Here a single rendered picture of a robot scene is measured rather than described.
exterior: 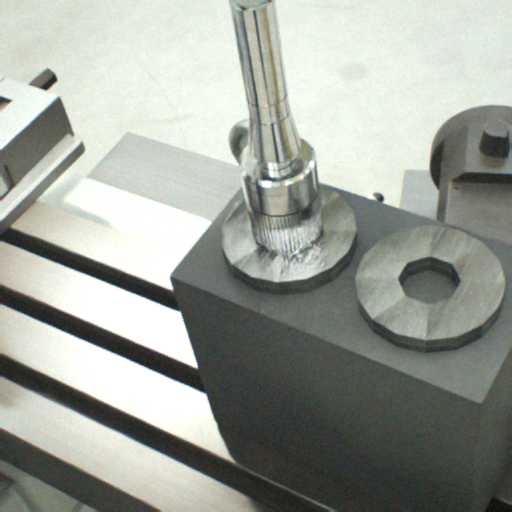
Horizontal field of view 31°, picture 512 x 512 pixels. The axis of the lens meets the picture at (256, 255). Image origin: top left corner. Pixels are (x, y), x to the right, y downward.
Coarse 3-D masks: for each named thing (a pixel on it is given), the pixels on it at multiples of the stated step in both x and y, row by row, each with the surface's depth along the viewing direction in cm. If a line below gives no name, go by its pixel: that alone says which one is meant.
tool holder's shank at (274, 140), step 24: (240, 0) 47; (264, 0) 47; (240, 24) 48; (264, 24) 47; (240, 48) 49; (264, 48) 48; (264, 72) 50; (264, 96) 51; (264, 120) 52; (288, 120) 53; (264, 144) 53; (288, 144) 53
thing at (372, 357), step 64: (320, 192) 62; (192, 256) 62; (256, 256) 59; (320, 256) 59; (384, 256) 58; (448, 256) 57; (192, 320) 64; (256, 320) 59; (320, 320) 57; (384, 320) 55; (448, 320) 54; (256, 384) 65; (320, 384) 60; (384, 384) 56; (448, 384) 53; (320, 448) 67; (384, 448) 62; (448, 448) 57
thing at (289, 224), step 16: (304, 192) 55; (256, 208) 57; (272, 208) 56; (288, 208) 56; (304, 208) 56; (320, 208) 58; (256, 224) 58; (272, 224) 57; (288, 224) 57; (304, 224) 57; (320, 224) 59; (256, 240) 60; (272, 240) 58; (288, 240) 58; (304, 240) 58
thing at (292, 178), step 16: (304, 144) 56; (240, 160) 56; (256, 160) 56; (304, 160) 55; (256, 176) 55; (272, 176) 55; (288, 176) 55; (304, 176) 55; (256, 192) 55; (272, 192) 55; (288, 192) 55
